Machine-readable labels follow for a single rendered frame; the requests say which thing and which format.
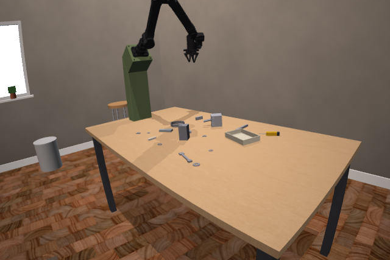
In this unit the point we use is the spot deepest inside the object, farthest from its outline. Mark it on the white open rectangular tray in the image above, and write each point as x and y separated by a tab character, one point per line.
242	136

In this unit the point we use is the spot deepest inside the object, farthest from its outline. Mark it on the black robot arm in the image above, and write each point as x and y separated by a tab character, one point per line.
146	42

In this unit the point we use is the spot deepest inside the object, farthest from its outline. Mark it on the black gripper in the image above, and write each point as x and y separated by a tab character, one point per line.
191	51

